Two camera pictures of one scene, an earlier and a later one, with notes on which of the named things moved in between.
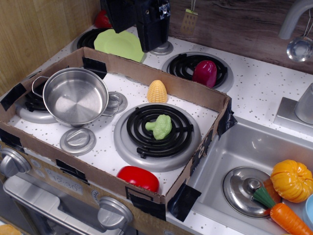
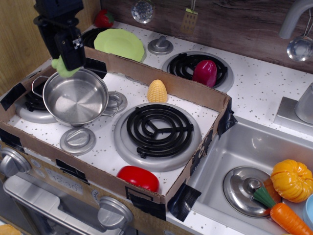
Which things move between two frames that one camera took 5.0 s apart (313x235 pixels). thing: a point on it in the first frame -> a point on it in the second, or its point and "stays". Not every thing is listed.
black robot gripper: (152, 17) -> (55, 15)
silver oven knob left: (12, 162) stays
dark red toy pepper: (205, 73) stays
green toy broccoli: (161, 127) -> (58, 64)
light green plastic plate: (127, 44) stays
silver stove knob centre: (117, 103) stays
